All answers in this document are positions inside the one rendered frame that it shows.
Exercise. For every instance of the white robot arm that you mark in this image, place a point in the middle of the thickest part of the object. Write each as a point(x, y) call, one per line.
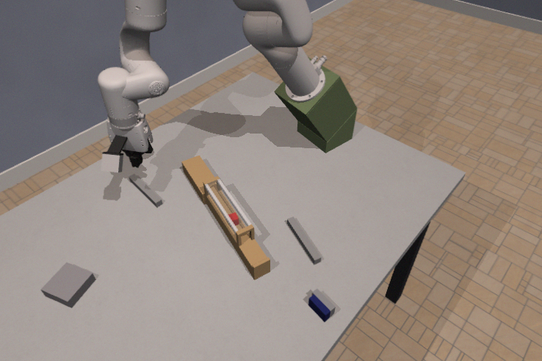
point(142, 78)

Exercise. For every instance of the dark blue stepped bar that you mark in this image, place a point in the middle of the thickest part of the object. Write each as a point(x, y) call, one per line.
point(321, 305)

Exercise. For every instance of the grey square stick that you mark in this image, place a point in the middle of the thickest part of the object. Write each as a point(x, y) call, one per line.
point(304, 241)
point(157, 201)

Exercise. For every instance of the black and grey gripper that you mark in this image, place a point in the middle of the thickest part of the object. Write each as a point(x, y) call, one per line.
point(139, 139)

